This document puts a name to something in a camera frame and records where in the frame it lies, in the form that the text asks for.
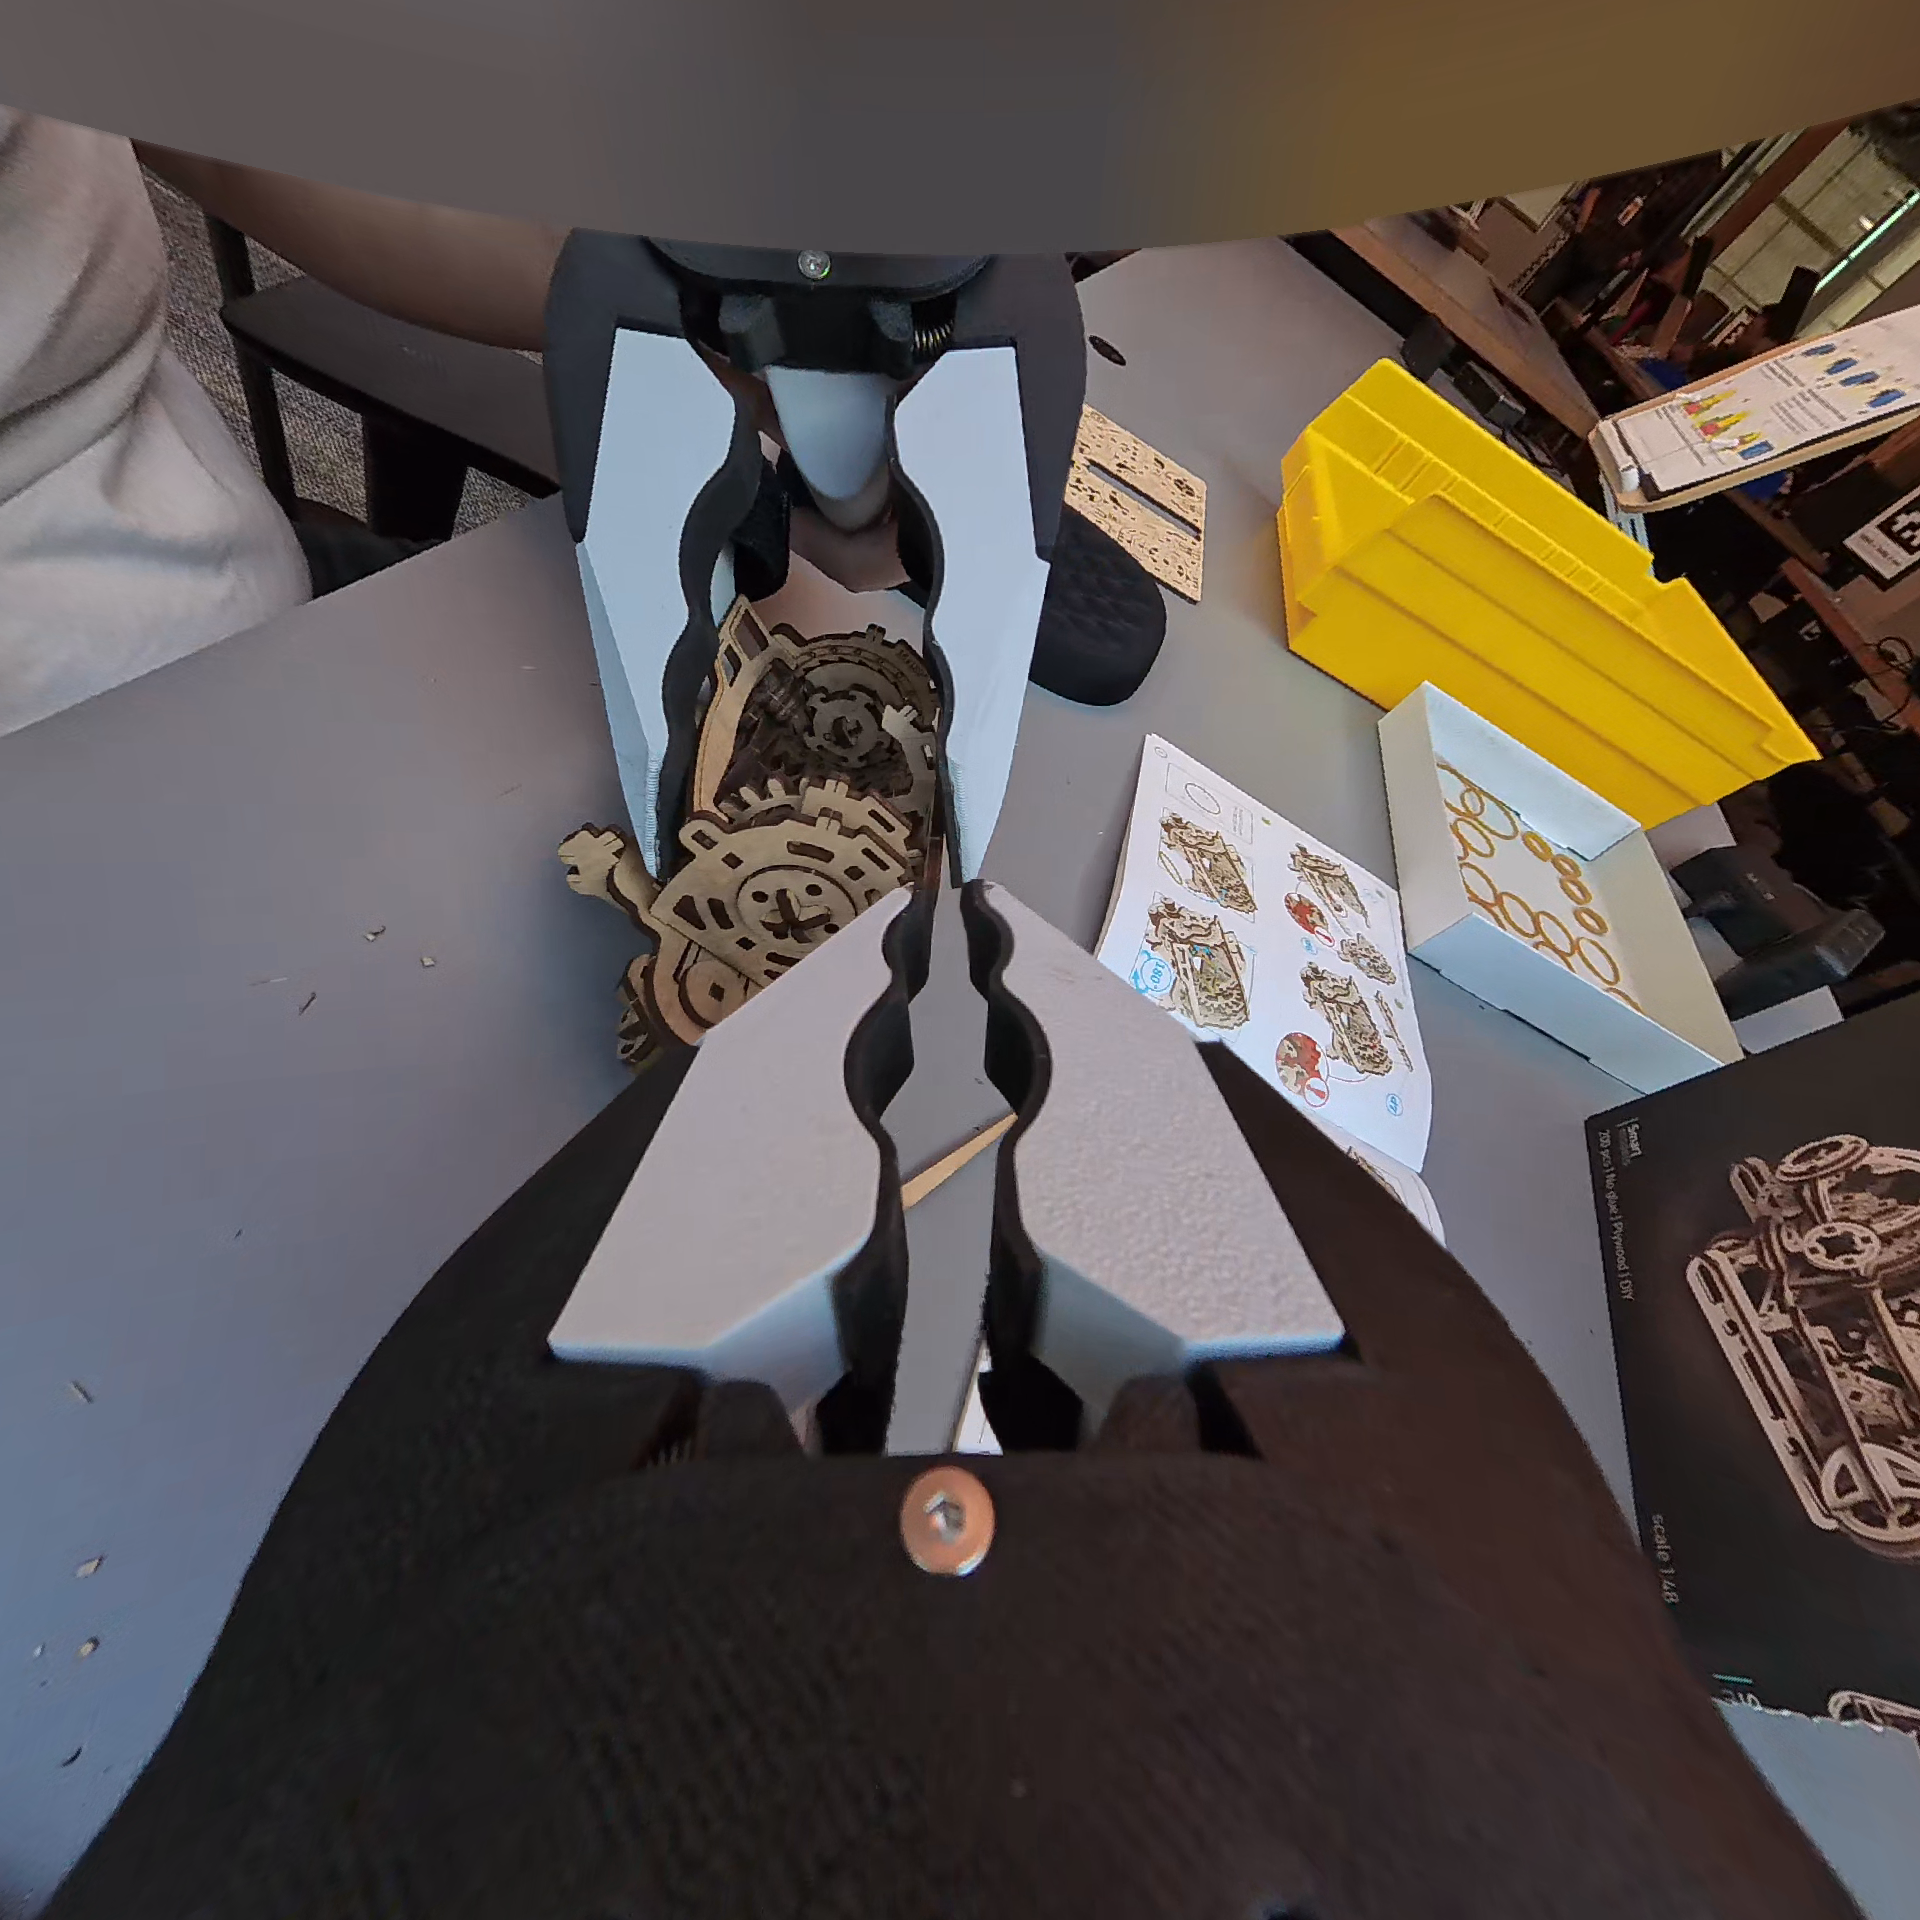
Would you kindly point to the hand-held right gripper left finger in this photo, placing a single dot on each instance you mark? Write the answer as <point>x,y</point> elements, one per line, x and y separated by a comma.
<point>721,1201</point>

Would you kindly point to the black chair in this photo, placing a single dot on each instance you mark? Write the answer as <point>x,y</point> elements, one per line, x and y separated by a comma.
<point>374,375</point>

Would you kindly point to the person's light grey sweater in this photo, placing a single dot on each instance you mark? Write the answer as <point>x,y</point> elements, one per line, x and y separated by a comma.
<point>90,451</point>

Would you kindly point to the wooden mechanical model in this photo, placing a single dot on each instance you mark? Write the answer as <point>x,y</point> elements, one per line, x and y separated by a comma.
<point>780,901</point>

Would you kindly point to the person's left forearm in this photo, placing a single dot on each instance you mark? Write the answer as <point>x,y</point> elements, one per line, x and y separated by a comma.
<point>374,254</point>

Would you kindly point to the white instruction booklet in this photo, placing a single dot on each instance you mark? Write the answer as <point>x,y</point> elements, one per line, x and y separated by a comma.
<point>1274,931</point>

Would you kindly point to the wooden workbench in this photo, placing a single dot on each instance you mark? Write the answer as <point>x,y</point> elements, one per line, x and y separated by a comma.
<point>1471,314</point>

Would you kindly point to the instruction sheet board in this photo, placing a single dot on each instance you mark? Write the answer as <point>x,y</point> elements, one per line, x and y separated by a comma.
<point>1771,399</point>

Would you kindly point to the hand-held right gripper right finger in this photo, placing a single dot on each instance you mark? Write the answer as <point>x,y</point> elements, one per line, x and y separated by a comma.
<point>1155,1201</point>

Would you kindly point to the printed marker tag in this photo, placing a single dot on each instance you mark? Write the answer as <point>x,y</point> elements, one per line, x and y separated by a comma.
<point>1898,533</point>

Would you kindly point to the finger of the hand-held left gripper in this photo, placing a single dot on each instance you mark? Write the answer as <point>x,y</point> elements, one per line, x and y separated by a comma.
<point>982,524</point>
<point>644,524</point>

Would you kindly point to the plywood parts sheet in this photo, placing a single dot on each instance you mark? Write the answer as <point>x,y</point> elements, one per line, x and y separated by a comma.
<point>1140,494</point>

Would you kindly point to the black electronic device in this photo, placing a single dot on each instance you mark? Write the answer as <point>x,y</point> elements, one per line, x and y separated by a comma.
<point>1771,931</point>

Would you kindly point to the yellow stacked plastic bins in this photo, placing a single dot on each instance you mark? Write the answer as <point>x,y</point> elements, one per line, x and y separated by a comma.
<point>1500,600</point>

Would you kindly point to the black textured wrist rest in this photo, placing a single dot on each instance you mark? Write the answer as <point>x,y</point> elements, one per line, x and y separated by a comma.
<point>1103,615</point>

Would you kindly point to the white cardboard box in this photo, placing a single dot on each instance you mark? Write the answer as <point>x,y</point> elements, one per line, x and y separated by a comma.
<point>1574,990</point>

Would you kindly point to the person's left hand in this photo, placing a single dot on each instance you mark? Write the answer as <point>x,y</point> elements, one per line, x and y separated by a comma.
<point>863,559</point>

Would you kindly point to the black model kit box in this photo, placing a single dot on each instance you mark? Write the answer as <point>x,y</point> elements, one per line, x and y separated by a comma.
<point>1771,1351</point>

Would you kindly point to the thin wooden stick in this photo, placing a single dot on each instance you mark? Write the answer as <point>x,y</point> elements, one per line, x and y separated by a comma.
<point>961,1159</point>

